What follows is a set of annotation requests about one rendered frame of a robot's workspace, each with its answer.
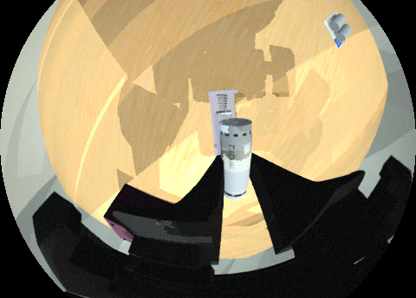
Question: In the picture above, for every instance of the white cylinder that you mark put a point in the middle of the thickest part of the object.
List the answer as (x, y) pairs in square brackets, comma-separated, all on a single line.
[(236, 147)]

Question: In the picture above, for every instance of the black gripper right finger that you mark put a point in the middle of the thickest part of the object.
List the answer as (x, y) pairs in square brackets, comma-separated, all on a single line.
[(291, 204)]

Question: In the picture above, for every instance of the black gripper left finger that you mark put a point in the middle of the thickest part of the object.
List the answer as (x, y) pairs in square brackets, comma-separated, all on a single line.
[(196, 219)]

